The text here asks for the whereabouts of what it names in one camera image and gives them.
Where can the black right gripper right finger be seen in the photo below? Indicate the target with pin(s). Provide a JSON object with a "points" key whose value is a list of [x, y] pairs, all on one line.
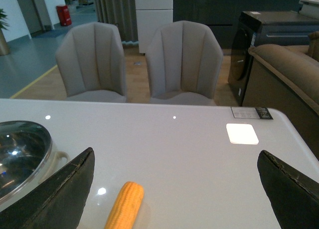
{"points": [[294, 197]]}

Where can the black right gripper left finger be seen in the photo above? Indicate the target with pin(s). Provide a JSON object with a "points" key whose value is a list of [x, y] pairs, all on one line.
{"points": [[57, 203]]}

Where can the yellow corn cob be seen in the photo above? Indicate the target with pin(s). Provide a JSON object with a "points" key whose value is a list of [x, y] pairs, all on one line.
{"points": [[126, 207]]}

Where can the glass pot lid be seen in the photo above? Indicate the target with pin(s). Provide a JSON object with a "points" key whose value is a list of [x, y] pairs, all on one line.
{"points": [[20, 159]]}

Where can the white electric cooking pot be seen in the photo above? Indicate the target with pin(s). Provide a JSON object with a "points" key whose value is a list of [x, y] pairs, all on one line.
{"points": [[47, 161]]}

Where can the label sticker on table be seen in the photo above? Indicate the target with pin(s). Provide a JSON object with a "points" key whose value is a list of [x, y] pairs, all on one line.
{"points": [[251, 113]]}

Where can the brown sofa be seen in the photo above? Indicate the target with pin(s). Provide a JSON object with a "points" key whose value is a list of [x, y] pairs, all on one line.
{"points": [[286, 78]]}

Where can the left beige upholstered chair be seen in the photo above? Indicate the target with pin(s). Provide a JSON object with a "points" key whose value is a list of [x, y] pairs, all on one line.
{"points": [[92, 65]]}

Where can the beige upholstered chair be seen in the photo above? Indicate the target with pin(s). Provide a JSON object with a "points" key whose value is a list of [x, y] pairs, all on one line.
{"points": [[92, 65], [183, 63]]}

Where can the black washing machine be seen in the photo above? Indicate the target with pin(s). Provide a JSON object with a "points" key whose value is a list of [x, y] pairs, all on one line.
{"points": [[264, 27]]}

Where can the right beige upholstered chair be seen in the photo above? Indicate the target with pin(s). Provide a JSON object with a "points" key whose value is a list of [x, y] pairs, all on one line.
{"points": [[183, 63]]}

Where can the red fire extinguisher box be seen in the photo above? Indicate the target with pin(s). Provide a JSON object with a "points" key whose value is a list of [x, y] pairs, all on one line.
{"points": [[63, 15]]}

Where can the dark kitchen counter cabinet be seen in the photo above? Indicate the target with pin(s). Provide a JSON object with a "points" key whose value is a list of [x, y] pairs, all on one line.
{"points": [[222, 15]]}

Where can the grey curtain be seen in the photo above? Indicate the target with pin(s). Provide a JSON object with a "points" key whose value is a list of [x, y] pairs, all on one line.
{"points": [[121, 13]]}

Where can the white refrigerator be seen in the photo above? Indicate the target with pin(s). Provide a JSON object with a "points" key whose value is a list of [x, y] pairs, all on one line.
{"points": [[150, 15]]}

